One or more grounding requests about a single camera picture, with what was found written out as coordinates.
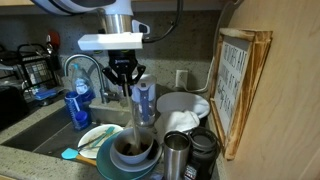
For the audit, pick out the white dish cloth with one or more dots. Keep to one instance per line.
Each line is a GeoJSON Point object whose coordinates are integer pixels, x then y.
{"type": "Point", "coordinates": [176, 121]}

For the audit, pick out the blue sponge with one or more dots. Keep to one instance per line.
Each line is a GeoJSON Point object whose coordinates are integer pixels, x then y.
{"type": "Point", "coordinates": [45, 94]}

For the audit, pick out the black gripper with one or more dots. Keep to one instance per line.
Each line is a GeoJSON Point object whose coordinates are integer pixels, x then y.
{"type": "Point", "coordinates": [123, 61]}

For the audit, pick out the steel sink basin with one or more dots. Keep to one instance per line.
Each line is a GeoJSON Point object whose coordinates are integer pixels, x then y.
{"type": "Point", "coordinates": [43, 130]}

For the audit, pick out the white water filter pitcher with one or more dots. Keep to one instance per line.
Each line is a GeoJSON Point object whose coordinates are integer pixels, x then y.
{"type": "Point", "coordinates": [144, 100]}

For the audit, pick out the white wall outlet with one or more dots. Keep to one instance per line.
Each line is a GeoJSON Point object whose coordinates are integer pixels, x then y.
{"type": "Point", "coordinates": [181, 78]}

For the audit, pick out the large white mixing bowl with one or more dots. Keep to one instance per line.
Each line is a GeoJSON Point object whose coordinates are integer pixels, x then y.
{"type": "Point", "coordinates": [183, 101]}

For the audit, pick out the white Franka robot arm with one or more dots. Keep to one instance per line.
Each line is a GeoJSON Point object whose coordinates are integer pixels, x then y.
{"type": "Point", "coordinates": [113, 18]}

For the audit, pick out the blue dish soap spray bottle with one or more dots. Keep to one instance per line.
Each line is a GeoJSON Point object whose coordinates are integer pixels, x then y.
{"type": "Point", "coordinates": [80, 85]}

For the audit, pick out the black countertop appliance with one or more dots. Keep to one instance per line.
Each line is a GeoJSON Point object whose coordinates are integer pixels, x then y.
{"type": "Point", "coordinates": [11, 106]}

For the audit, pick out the dark table knife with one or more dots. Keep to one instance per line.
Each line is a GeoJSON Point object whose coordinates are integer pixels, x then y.
{"type": "Point", "coordinates": [91, 140]}

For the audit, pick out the blue water bottle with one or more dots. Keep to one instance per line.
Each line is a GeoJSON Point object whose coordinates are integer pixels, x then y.
{"type": "Point", "coordinates": [76, 111]}

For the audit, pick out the wood framed text sign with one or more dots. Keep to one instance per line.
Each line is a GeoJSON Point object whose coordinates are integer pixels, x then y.
{"type": "Point", "coordinates": [233, 83]}

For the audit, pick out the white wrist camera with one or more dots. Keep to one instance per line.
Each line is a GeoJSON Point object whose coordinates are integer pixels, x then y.
{"type": "Point", "coordinates": [110, 41]}

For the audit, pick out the dirty white plate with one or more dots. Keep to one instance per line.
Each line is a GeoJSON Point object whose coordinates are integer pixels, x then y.
{"type": "Point", "coordinates": [88, 140]}

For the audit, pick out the teal large plate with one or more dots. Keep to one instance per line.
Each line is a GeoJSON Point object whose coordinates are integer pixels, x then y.
{"type": "Point", "coordinates": [104, 163]}

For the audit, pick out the dark metal sink faucet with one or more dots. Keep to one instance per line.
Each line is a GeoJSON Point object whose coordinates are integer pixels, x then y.
{"type": "Point", "coordinates": [100, 71]}

